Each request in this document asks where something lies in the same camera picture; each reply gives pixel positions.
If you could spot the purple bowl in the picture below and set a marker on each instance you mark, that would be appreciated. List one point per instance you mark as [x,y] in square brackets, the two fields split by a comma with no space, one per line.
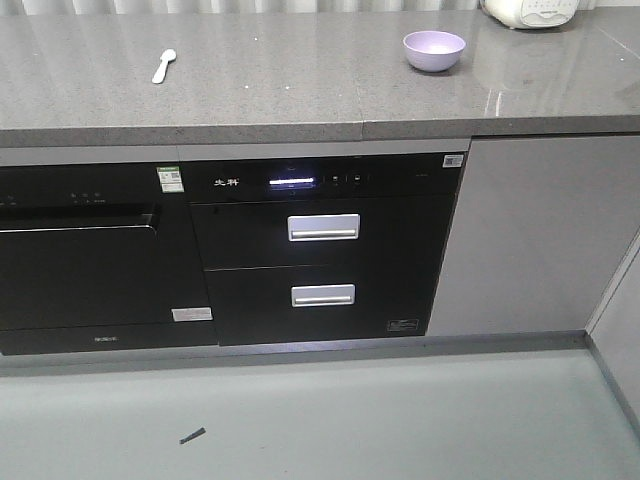
[433,51]

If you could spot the pale green spoon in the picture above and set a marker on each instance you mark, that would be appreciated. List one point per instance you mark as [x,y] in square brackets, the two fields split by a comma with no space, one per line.
[167,56]

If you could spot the black disinfection cabinet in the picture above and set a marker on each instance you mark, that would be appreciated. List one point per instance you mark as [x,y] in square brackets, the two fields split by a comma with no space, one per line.
[322,248]

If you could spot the grey cabinet door right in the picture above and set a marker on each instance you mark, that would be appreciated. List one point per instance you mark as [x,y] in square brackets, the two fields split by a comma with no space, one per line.
[540,227]

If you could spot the black tape strip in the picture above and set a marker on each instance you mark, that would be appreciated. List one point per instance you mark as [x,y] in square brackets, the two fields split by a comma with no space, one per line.
[197,433]

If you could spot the black built-in dishwasher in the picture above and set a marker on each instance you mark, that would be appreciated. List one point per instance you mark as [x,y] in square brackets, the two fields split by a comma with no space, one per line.
[97,258]

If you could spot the white blender appliance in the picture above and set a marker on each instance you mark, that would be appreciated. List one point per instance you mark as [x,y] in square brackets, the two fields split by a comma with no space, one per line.
[531,14]

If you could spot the white curtain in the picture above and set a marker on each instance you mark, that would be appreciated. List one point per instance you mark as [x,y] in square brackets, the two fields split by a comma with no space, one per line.
[263,6]

